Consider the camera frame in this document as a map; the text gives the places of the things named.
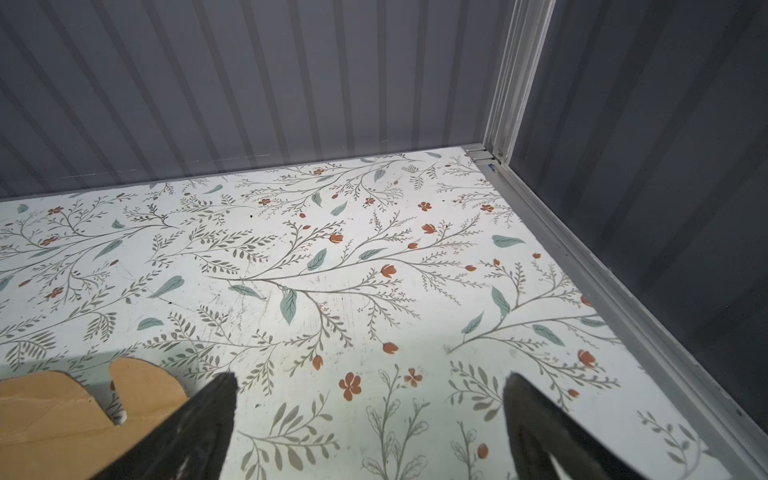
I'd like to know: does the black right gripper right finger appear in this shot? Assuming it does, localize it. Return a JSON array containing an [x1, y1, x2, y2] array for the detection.
[[502, 373, 643, 479]]

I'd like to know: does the aluminium enclosure frame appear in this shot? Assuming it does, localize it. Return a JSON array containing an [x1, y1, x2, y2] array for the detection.
[[465, 1, 767, 479]]

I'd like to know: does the brown cardboard box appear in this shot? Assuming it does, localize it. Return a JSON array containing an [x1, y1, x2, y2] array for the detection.
[[1, 358, 188, 479]]

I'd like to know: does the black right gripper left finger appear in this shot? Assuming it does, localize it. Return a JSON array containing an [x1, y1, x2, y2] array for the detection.
[[94, 372, 238, 479]]

